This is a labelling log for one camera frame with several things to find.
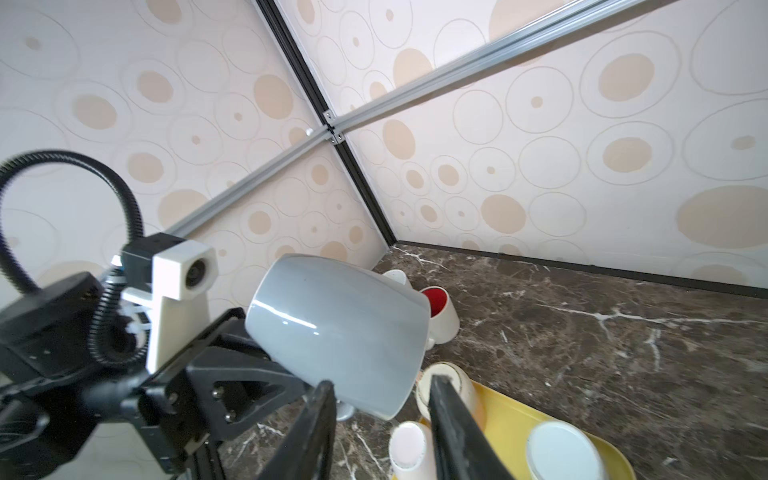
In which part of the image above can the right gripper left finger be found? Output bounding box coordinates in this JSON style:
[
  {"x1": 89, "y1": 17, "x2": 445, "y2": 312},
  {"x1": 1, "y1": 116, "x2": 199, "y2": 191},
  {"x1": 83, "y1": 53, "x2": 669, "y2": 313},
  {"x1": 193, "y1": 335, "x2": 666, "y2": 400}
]
[{"x1": 258, "y1": 380, "x2": 337, "y2": 480}]

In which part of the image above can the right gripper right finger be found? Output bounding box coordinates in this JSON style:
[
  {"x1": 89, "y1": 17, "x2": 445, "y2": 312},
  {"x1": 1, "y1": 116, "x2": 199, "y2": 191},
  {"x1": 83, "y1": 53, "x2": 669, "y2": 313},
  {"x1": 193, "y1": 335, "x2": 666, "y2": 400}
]
[{"x1": 428, "y1": 375, "x2": 514, "y2": 480}]

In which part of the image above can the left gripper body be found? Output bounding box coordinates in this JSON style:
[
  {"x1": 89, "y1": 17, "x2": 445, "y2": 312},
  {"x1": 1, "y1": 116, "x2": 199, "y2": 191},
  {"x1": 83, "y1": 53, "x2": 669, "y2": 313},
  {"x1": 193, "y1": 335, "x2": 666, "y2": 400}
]
[{"x1": 120, "y1": 308, "x2": 309, "y2": 474}]

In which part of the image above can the pink mug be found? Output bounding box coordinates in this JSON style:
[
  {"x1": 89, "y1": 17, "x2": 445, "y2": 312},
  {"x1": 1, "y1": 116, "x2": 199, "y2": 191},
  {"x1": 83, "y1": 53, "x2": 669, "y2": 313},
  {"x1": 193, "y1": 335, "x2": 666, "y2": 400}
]
[{"x1": 388, "y1": 421, "x2": 437, "y2": 480}]

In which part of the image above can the grey mug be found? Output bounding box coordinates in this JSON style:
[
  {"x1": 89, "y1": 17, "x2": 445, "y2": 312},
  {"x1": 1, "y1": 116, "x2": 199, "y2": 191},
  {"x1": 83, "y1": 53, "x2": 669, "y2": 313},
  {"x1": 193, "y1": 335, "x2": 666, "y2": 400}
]
[{"x1": 245, "y1": 254, "x2": 431, "y2": 420}]

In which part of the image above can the white mug red inside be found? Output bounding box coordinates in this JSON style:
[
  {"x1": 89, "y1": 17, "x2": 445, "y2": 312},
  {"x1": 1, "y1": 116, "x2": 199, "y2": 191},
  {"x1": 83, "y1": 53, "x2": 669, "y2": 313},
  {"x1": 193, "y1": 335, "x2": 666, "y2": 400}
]
[{"x1": 420, "y1": 286, "x2": 460, "y2": 346}]

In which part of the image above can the white speckled mug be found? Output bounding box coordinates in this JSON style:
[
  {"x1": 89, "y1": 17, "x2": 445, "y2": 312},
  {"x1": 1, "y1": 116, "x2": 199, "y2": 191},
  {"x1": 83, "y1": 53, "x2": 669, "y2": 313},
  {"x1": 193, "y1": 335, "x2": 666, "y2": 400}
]
[{"x1": 382, "y1": 269, "x2": 412, "y2": 288}]

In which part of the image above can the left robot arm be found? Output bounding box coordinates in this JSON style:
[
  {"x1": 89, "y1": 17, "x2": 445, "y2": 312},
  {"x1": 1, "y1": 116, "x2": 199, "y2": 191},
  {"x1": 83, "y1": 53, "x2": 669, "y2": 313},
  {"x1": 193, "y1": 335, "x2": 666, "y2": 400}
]
[{"x1": 1, "y1": 150, "x2": 307, "y2": 479}]

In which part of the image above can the cream and peach mug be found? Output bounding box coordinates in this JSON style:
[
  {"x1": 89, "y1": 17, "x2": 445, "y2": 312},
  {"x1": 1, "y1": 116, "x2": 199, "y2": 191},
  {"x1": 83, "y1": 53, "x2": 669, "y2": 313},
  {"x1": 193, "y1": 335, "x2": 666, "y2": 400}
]
[{"x1": 415, "y1": 362, "x2": 486, "y2": 431}]

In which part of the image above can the black mug white base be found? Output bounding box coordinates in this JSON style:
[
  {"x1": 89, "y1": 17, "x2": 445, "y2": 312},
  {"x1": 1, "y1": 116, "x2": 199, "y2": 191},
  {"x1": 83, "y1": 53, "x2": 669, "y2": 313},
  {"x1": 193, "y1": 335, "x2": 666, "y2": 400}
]
[{"x1": 526, "y1": 421, "x2": 608, "y2": 480}]

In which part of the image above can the left slanted aluminium rail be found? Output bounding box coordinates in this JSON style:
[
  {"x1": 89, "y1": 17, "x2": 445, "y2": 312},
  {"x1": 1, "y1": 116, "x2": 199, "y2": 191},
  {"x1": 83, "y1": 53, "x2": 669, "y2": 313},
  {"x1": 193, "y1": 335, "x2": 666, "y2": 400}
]
[{"x1": 165, "y1": 127, "x2": 333, "y2": 237}]

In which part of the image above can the horizontal aluminium rail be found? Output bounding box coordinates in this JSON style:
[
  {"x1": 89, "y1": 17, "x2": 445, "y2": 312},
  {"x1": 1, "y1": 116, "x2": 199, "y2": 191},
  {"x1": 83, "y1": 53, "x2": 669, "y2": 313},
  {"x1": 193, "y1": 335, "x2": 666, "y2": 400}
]
[{"x1": 330, "y1": 0, "x2": 642, "y2": 132}]

